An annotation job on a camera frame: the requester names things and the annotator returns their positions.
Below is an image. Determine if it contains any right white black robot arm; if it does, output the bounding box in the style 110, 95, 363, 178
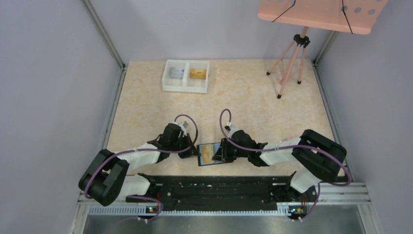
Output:
213, 126, 347, 194

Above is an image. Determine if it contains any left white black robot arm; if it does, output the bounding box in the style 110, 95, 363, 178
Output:
78, 121, 196, 206

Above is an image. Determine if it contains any orange card in tray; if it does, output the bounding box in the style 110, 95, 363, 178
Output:
189, 69, 207, 79

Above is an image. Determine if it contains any silver card in tray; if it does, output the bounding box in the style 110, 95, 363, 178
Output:
169, 67, 185, 79

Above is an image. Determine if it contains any white two-compartment tray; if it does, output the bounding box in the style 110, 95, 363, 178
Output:
162, 59, 210, 94

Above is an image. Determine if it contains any pink tripod stand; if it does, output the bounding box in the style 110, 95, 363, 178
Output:
266, 26, 311, 99

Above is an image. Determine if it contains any pink perforated board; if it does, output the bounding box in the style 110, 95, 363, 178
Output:
258, 0, 388, 35

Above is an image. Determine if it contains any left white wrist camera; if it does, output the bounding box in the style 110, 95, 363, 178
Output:
175, 121, 188, 135

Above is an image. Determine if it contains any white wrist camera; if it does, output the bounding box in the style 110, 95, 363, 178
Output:
224, 122, 239, 133
175, 121, 188, 135

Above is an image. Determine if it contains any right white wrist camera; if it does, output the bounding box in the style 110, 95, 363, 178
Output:
224, 122, 239, 133

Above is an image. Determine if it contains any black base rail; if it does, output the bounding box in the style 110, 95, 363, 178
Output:
145, 175, 317, 212

